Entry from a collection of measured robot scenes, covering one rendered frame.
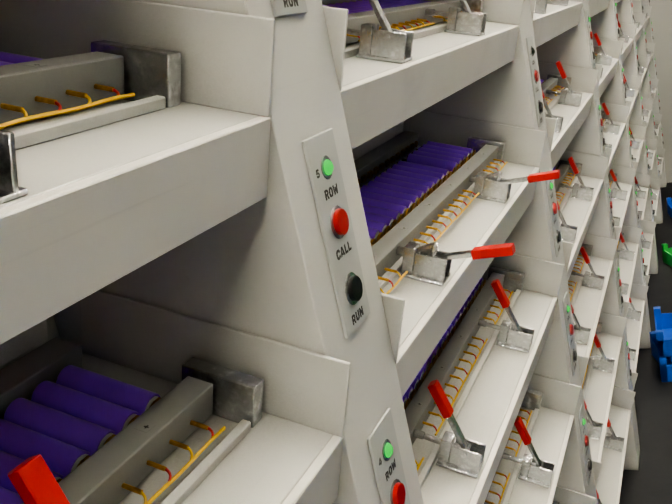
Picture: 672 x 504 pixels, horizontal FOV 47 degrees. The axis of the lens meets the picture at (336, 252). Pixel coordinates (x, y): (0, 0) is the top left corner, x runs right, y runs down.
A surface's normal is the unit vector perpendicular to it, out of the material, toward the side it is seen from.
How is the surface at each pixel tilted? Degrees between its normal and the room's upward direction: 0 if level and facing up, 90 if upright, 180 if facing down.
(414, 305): 18
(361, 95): 108
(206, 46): 90
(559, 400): 90
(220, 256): 90
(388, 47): 90
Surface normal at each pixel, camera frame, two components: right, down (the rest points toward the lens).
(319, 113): 0.90, -0.07
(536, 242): -0.40, 0.32
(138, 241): 0.92, 0.22
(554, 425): 0.08, -0.92
